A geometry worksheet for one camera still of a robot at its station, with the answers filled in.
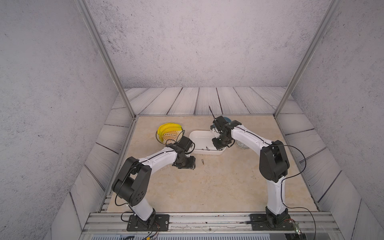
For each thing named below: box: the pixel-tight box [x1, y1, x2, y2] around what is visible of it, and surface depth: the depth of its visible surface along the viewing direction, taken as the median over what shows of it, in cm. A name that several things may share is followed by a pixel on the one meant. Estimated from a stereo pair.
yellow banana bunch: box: [157, 123, 183, 143], surface depth 109 cm
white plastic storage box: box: [189, 130, 227, 155], surface depth 101 cm
